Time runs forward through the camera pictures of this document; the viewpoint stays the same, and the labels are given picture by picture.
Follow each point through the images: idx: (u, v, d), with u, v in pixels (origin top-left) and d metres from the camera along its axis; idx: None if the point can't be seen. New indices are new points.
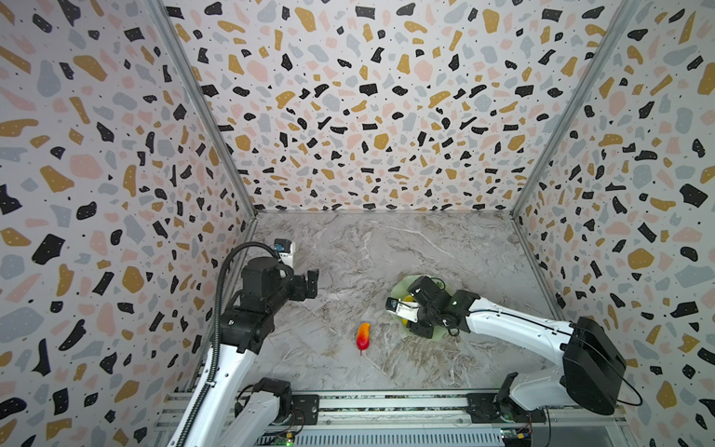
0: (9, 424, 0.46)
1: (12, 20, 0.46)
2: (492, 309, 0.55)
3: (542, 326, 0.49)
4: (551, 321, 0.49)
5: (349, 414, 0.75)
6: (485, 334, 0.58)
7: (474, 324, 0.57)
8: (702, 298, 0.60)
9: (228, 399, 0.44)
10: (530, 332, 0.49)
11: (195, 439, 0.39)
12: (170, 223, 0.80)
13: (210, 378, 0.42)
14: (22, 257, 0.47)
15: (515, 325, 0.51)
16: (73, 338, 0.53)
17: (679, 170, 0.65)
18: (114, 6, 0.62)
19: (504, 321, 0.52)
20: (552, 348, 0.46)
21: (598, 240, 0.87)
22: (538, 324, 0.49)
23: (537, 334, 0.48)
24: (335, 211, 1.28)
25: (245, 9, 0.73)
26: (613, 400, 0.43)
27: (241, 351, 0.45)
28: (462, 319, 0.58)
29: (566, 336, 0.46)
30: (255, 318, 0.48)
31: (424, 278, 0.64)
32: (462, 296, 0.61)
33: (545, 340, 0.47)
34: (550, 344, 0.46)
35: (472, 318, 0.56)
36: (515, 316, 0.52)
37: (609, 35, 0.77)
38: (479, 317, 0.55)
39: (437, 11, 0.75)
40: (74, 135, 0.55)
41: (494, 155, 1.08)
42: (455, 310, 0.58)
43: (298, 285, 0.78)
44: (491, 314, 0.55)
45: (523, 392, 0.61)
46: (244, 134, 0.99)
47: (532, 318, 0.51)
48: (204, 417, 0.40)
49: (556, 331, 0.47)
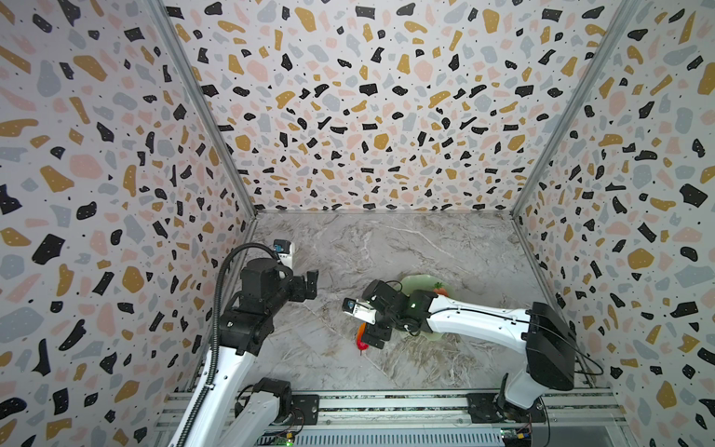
0: (9, 424, 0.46)
1: (12, 20, 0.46)
2: (450, 305, 0.54)
3: (501, 318, 0.49)
4: (508, 312, 0.49)
5: (349, 414, 0.75)
6: (447, 331, 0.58)
7: (436, 325, 0.55)
8: (702, 298, 0.60)
9: (226, 400, 0.43)
10: (492, 326, 0.48)
11: (194, 441, 0.38)
12: (170, 223, 0.80)
13: (209, 380, 0.42)
14: (21, 256, 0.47)
15: (477, 320, 0.50)
16: (73, 338, 0.53)
17: (679, 169, 0.65)
18: (114, 7, 0.62)
19: (465, 318, 0.51)
20: (515, 340, 0.46)
21: (598, 240, 0.87)
22: (497, 316, 0.49)
23: (498, 327, 0.48)
24: (335, 211, 1.28)
25: (244, 9, 0.73)
26: (572, 375, 0.45)
27: (240, 354, 0.45)
28: (424, 321, 0.56)
29: (525, 326, 0.46)
30: (254, 319, 0.48)
31: (381, 282, 0.60)
32: (419, 296, 0.59)
33: (506, 331, 0.47)
34: (512, 334, 0.46)
35: (434, 320, 0.54)
36: (474, 309, 0.52)
37: (609, 35, 0.77)
38: (441, 318, 0.53)
39: (438, 11, 0.75)
40: (74, 135, 0.55)
41: (494, 155, 1.08)
42: (414, 313, 0.56)
43: (297, 286, 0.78)
44: (451, 312, 0.53)
45: (514, 391, 0.61)
46: (244, 134, 0.99)
47: (490, 311, 0.50)
48: (204, 419, 0.40)
49: (515, 320, 0.47)
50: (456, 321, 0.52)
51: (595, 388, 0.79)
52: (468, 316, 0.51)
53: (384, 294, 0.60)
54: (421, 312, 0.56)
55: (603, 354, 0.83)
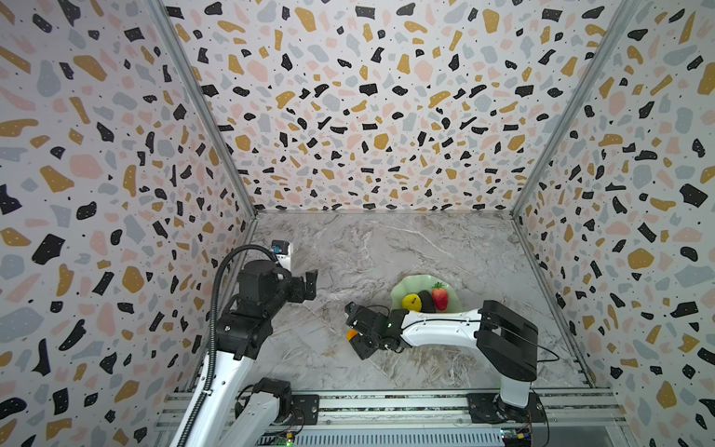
0: (9, 424, 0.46)
1: (12, 20, 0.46)
2: (416, 319, 0.59)
3: (458, 321, 0.52)
4: (464, 314, 0.53)
5: (349, 414, 0.75)
6: (423, 345, 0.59)
7: (409, 339, 0.59)
8: (702, 298, 0.60)
9: (224, 407, 0.43)
10: (451, 331, 0.52)
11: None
12: (170, 223, 0.80)
13: (207, 386, 0.42)
14: (21, 256, 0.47)
15: (439, 327, 0.54)
16: (73, 338, 0.53)
17: (679, 169, 0.65)
18: (114, 6, 0.62)
19: (430, 328, 0.55)
20: (471, 340, 0.49)
21: (598, 240, 0.87)
22: (454, 319, 0.53)
23: (456, 330, 0.51)
24: (335, 211, 1.28)
25: (245, 9, 0.73)
26: (531, 364, 0.47)
27: (237, 358, 0.44)
28: (402, 338, 0.60)
29: (478, 323, 0.49)
30: (252, 323, 0.47)
31: (361, 307, 0.66)
32: (395, 317, 0.63)
33: (464, 333, 0.50)
34: (468, 335, 0.49)
35: (407, 335, 0.59)
36: (437, 317, 0.56)
37: (609, 35, 0.77)
38: (411, 331, 0.58)
39: (438, 11, 0.75)
40: (74, 135, 0.55)
41: (494, 155, 1.08)
42: (393, 331, 0.60)
43: (295, 286, 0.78)
44: (417, 325, 0.58)
45: (508, 392, 0.61)
46: (244, 134, 0.99)
47: (450, 317, 0.54)
48: (201, 426, 0.40)
49: (469, 321, 0.51)
50: (424, 332, 0.56)
51: (595, 388, 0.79)
52: (433, 323, 0.55)
53: (364, 318, 0.65)
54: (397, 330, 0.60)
55: (603, 354, 0.83)
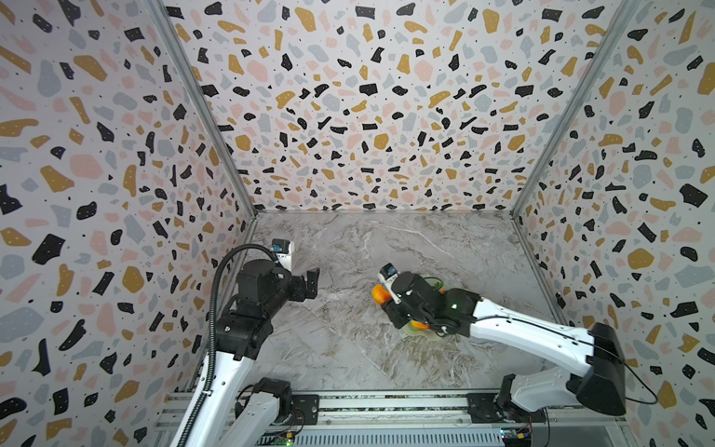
0: (9, 424, 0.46)
1: (12, 20, 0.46)
2: (498, 313, 0.50)
3: (561, 335, 0.45)
4: (568, 330, 0.45)
5: (349, 414, 0.75)
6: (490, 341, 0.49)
7: (478, 331, 0.50)
8: (702, 298, 0.60)
9: (224, 407, 0.43)
10: (548, 343, 0.45)
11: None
12: (170, 223, 0.80)
13: (207, 386, 0.42)
14: (22, 256, 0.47)
15: (531, 332, 0.46)
16: (73, 338, 0.53)
17: (679, 169, 0.65)
18: (114, 6, 0.62)
19: (516, 329, 0.47)
20: (577, 362, 0.42)
21: (598, 240, 0.87)
22: (555, 331, 0.45)
23: (557, 345, 0.44)
24: (335, 211, 1.28)
25: (245, 9, 0.73)
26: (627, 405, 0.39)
27: (237, 358, 0.44)
28: (464, 324, 0.50)
29: (589, 347, 0.43)
30: (252, 323, 0.47)
31: (416, 277, 0.53)
32: (460, 297, 0.53)
33: (566, 351, 0.43)
34: (573, 356, 0.43)
35: (478, 325, 0.49)
36: (530, 321, 0.47)
37: (609, 35, 0.77)
38: (488, 323, 0.49)
39: (438, 11, 0.75)
40: (74, 135, 0.55)
41: (494, 155, 1.08)
42: (453, 314, 0.51)
43: (296, 286, 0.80)
44: (500, 320, 0.49)
45: (527, 398, 0.60)
46: (244, 134, 0.99)
47: (546, 327, 0.46)
48: (202, 425, 0.40)
49: (577, 341, 0.44)
50: (505, 331, 0.48)
51: None
52: (520, 326, 0.47)
53: (419, 290, 0.53)
54: (463, 315, 0.51)
55: None
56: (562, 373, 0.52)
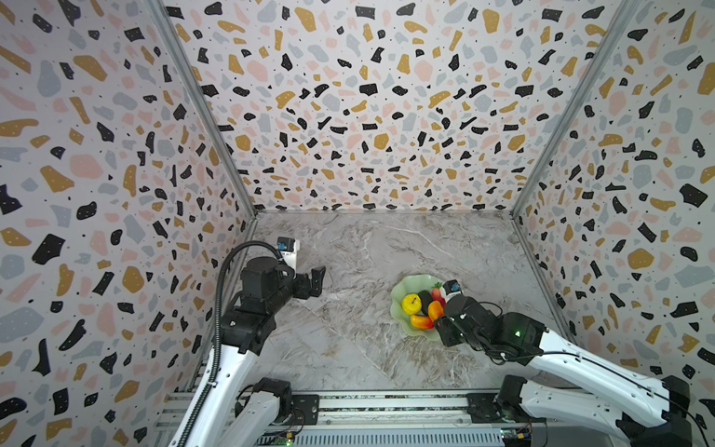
0: (9, 424, 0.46)
1: (12, 20, 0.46)
2: (566, 348, 0.48)
3: (635, 384, 0.43)
4: (640, 378, 0.44)
5: (349, 414, 0.75)
6: (548, 372, 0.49)
7: (543, 364, 0.48)
8: (702, 298, 0.60)
9: (229, 399, 0.44)
10: (621, 390, 0.43)
11: (196, 437, 0.39)
12: (170, 223, 0.80)
13: (211, 378, 0.43)
14: (22, 256, 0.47)
15: (601, 376, 0.45)
16: (73, 338, 0.53)
17: (679, 169, 0.65)
18: (114, 6, 0.62)
19: (586, 370, 0.45)
20: (652, 414, 0.41)
21: (598, 240, 0.87)
22: (628, 379, 0.44)
23: (630, 394, 0.43)
24: (335, 211, 1.28)
25: (245, 9, 0.73)
26: None
27: (242, 352, 0.45)
28: (526, 352, 0.48)
29: (666, 401, 0.42)
30: (257, 318, 0.48)
31: (469, 300, 0.53)
32: (520, 323, 0.51)
33: (641, 402, 0.42)
34: (648, 407, 0.42)
35: (546, 358, 0.47)
36: (599, 362, 0.46)
37: (609, 35, 0.77)
38: (556, 359, 0.47)
39: (438, 11, 0.75)
40: (74, 135, 0.55)
41: (494, 155, 1.08)
42: (515, 342, 0.49)
43: (301, 283, 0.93)
44: (569, 357, 0.47)
45: (542, 410, 0.60)
46: (244, 134, 0.99)
47: (617, 371, 0.45)
48: (206, 416, 0.40)
49: (653, 392, 0.43)
50: (573, 370, 0.46)
51: None
52: (590, 367, 0.45)
53: (475, 316, 0.52)
54: (525, 343, 0.49)
55: (603, 354, 0.83)
56: (607, 405, 0.51)
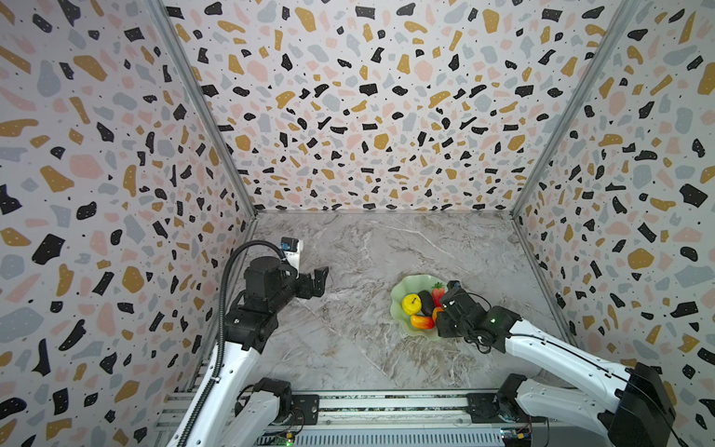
0: (9, 424, 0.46)
1: (12, 20, 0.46)
2: (532, 333, 0.53)
3: (594, 365, 0.46)
4: (603, 362, 0.46)
5: (349, 414, 0.75)
6: (519, 357, 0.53)
7: (512, 346, 0.54)
8: (702, 298, 0.60)
9: (232, 395, 0.45)
10: (579, 371, 0.46)
11: (199, 431, 0.39)
12: (170, 223, 0.80)
13: (215, 373, 0.44)
14: (21, 256, 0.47)
15: (563, 358, 0.48)
16: (73, 338, 0.53)
17: (679, 170, 0.65)
18: (114, 7, 0.62)
19: (549, 352, 0.50)
20: (606, 393, 0.43)
21: (598, 240, 0.87)
22: (589, 362, 0.47)
23: (588, 373, 0.45)
24: (335, 211, 1.28)
25: (245, 9, 0.73)
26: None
27: (246, 349, 0.46)
28: (499, 337, 0.55)
29: (622, 382, 0.43)
30: (260, 318, 0.49)
31: (460, 291, 0.62)
32: (500, 313, 0.58)
33: (598, 382, 0.44)
34: (604, 386, 0.43)
35: (513, 341, 0.53)
36: (564, 346, 0.50)
37: (609, 35, 0.77)
38: (522, 342, 0.53)
39: (437, 11, 0.75)
40: (74, 135, 0.55)
41: (494, 155, 1.08)
42: (491, 327, 0.56)
43: (303, 283, 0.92)
44: (534, 340, 0.52)
45: (535, 406, 0.60)
46: (244, 134, 0.99)
47: (581, 354, 0.48)
48: (208, 412, 0.41)
49: (610, 373, 0.45)
50: (537, 352, 0.51)
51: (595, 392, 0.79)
52: (554, 350, 0.50)
53: (463, 303, 0.61)
54: (500, 329, 0.55)
55: (603, 354, 0.83)
56: (593, 400, 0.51)
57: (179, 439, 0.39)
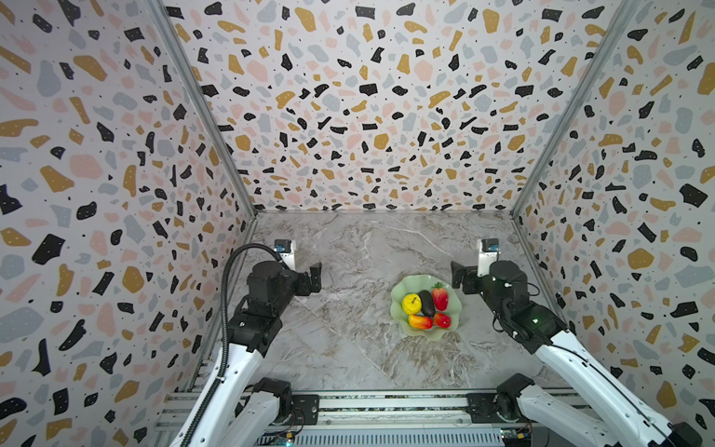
0: (9, 424, 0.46)
1: (12, 20, 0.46)
2: (576, 351, 0.48)
3: (635, 407, 0.42)
4: (647, 409, 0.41)
5: (349, 414, 0.75)
6: (552, 368, 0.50)
7: (548, 355, 0.50)
8: (702, 298, 0.60)
9: (236, 395, 0.46)
10: (614, 406, 0.43)
11: (205, 430, 0.40)
12: (170, 223, 0.80)
13: (221, 373, 0.45)
14: (21, 256, 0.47)
15: (601, 387, 0.45)
16: (74, 338, 0.54)
17: (679, 170, 0.65)
18: (114, 7, 0.62)
19: (587, 375, 0.46)
20: (636, 438, 0.40)
21: (598, 240, 0.87)
22: (631, 403, 0.43)
23: (624, 413, 0.42)
24: (335, 211, 1.28)
25: (245, 9, 0.73)
26: None
27: (249, 351, 0.48)
28: (535, 338, 0.50)
29: (661, 435, 0.40)
30: (264, 322, 0.51)
31: (522, 277, 0.52)
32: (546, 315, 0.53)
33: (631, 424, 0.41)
34: (637, 430, 0.41)
35: (551, 349, 0.49)
36: (607, 377, 0.46)
37: (609, 35, 0.77)
38: (560, 354, 0.48)
39: (437, 11, 0.75)
40: (74, 135, 0.55)
41: (494, 155, 1.08)
42: (532, 326, 0.52)
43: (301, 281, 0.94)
44: (575, 358, 0.48)
45: (536, 413, 0.60)
46: (244, 134, 0.99)
47: (624, 392, 0.44)
48: (213, 411, 0.42)
49: (650, 422, 0.41)
50: (573, 370, 0.47)
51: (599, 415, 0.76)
52: (594, 375, 0.46)
53: (520, 289, 0.52)
54: (539, 330, 0.51)
55: (603, 354, 0.83)
56: (603, 430, 0.50)
57: (183, 436, 0.40)
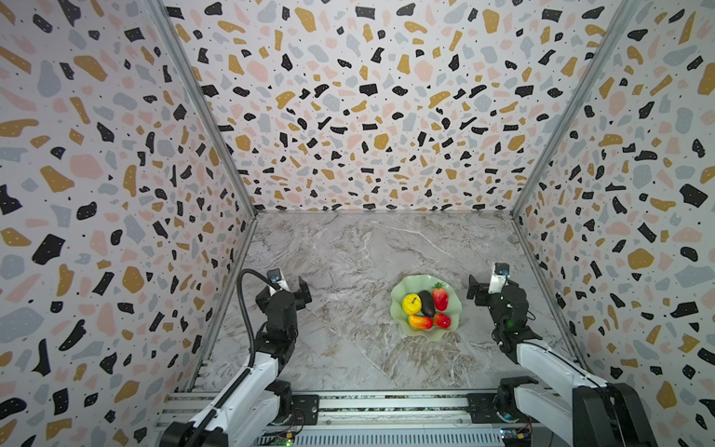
0: (9, 424, 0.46)
1: (12, 20, 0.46)
2: (542, 345, 0.60)
3: (579, 372, 0.50)
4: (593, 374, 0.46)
5: (349, 414, 0.75)
6: (525, 364, 0.61)
7: (519, 351, 0.62)
8: (702, 298, 0.60)
9: (259, 387, 0.54)
10: (562, 372, 0.51)
11: (233, 401, 0.47)
12: (170, 223, 0.80)
13: (250, 365, 0.55)
14: (21, 257, 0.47)
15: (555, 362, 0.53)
16: (73, 338, 0.53)
17: (679, 170, 0.65)
18: (114, 7, 0.62)
19: (546, 356, 0.56)
20: None
21: (598, 240, 0.87)
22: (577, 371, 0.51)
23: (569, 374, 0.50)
24: (335, 211, 1.28)
25: (245, 9, 0.73)
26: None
27: (271, 362, 0.57)
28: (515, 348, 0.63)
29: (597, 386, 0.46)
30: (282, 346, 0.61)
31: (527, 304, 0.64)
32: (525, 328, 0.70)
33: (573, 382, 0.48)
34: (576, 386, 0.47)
35: (519, 345, 0.62)
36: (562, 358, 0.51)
37: (609, 35, 0.77)
38: (527, 345, 0.60)
39: (438, 11, 0.75)
40: (74, 135, 0.55)
41: (494, 155, 1.08)
42: (514, 338, 0.64)
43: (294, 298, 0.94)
44: (538, 346, 0.59)
45: (530, 403, 0.60)
46: (244, 134, 0.99)
47: (573, 365, 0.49)
48: (241, 389, 0.50)
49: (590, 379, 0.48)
50: (535, 355, 0.57)
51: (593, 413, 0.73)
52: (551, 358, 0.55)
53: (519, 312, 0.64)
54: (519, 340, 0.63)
55: (603, 354, 0.83)
56: None
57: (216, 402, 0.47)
